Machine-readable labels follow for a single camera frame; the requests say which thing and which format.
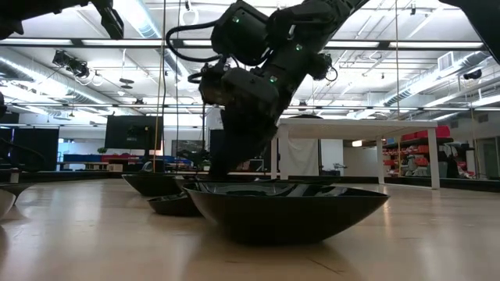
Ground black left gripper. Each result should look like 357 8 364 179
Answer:
0 0 125 40

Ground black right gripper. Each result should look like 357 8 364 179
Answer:
209 66 280 180

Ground black teardrop mini plate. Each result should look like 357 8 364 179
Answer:
228 177 339 187

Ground black wavy round mini plate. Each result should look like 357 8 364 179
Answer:
146 192 203 218
181 180 391 247

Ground black square mini plate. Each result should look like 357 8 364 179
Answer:
121 173 185 197

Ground white hanging cloth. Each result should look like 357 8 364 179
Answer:
287 138 320 176

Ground black monitor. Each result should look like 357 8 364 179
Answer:
104 115 164 151

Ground blue and red low cabinet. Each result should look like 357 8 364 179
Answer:
58 153 132 173

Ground black partition panel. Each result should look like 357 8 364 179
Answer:
0 126 59 172

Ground metal rack with red bins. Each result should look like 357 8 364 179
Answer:
382 124 476 180

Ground white curved object dark rim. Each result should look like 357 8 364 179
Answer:
0 182 33 220

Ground black tubular stand frame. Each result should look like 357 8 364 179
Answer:
201 101 208 173

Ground black aluminium rig frame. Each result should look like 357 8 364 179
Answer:
0 37 500 184

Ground black ceiling camera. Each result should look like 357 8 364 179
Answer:
312 52 338 82
462 68 484 81
52 49 91 79

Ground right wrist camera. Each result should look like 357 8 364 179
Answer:
198 64 223 105

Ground black camera cable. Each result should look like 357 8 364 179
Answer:
165 20 222 64

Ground black hanging cable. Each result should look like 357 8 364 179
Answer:
174 0 182 173

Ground yellow hanging strap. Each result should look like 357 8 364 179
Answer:
152 0 167 173

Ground thin hanging rope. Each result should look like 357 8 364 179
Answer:
394 0 402 118

